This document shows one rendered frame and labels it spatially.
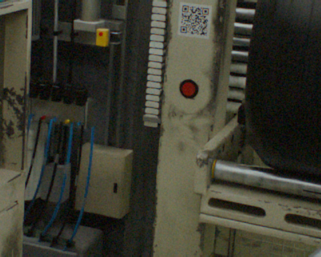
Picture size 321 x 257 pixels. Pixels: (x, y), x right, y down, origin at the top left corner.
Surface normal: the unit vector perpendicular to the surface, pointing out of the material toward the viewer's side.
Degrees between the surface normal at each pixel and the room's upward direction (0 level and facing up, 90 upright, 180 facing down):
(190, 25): 90
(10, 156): 90
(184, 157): 90
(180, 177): 90
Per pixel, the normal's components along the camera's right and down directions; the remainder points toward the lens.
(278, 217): -0.33, 0.22
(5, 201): 0.94, 0.15
